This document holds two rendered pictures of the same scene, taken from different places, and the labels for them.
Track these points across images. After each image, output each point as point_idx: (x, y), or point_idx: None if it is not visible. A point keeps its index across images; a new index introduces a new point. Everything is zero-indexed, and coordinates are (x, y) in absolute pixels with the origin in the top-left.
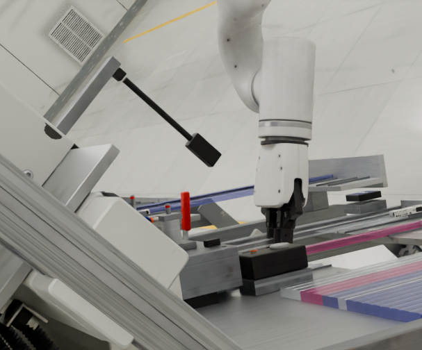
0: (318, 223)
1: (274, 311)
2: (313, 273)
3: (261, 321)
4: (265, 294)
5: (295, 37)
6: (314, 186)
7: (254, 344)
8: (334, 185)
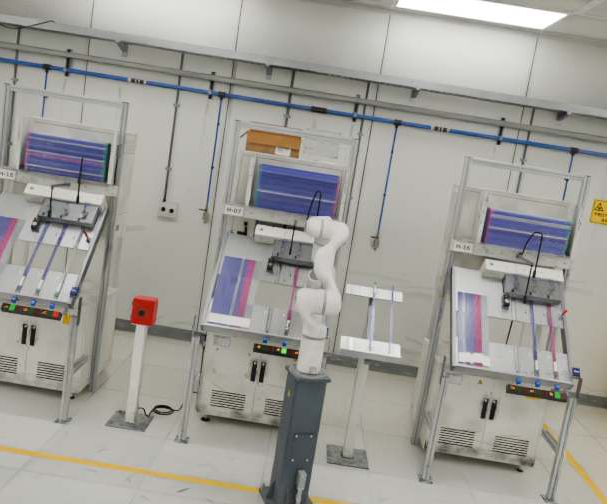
0: (322, 316)
1: (255, 256)
2: (273, 277)
3: (251, 251)
4: (267, 263)
5: (309, 272)
6: (357, 338)
7: (241, 243)
8: (346, 337)
